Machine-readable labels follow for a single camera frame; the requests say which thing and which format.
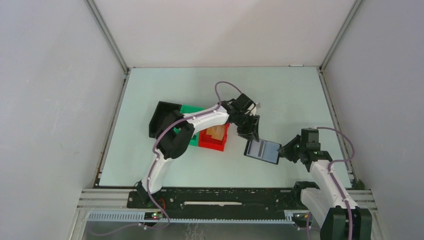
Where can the black leather card holder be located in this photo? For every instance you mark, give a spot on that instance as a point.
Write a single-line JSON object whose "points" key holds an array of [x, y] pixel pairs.
{"points": [[263, 150]]}

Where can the red plastic bin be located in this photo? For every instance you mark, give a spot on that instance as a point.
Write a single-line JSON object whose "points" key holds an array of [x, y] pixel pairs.
{"points": [[206, 142]]}

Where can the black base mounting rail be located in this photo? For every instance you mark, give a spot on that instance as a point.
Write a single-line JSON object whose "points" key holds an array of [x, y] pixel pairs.
{"points": [[194, 205]]}

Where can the black plastic bin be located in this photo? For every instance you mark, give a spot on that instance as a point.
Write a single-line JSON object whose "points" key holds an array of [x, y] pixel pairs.
{"points": [[162, 110]]}

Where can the green plastic bin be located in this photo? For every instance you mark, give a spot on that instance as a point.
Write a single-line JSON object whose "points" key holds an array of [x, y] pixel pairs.
{"points": [[188, 109]]}

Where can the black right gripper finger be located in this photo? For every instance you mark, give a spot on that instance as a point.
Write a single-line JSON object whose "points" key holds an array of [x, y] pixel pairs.
{"points": [[288, 154], [291, 146]]}

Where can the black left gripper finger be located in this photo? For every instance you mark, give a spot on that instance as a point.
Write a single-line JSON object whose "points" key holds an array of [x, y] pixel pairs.
{"points": [[244, 132], [254, 129]]}

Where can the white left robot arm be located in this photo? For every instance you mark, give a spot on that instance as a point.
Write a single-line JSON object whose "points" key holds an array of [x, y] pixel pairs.
{"points": [[173, 131]]}

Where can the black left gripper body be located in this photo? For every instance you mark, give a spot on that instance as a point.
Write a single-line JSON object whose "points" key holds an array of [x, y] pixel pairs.
{"points": [[246, 119]]}

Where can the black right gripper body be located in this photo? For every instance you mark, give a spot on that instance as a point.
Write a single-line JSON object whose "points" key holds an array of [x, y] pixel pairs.
{"points": [[300, 147]]}

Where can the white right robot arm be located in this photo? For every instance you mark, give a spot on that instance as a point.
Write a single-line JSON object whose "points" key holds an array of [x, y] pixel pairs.
{"points": [[336, 212]]}

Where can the orange cards in red bin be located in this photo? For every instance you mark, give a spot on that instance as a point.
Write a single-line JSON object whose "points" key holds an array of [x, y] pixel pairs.
{"points": [[216, 132]]}

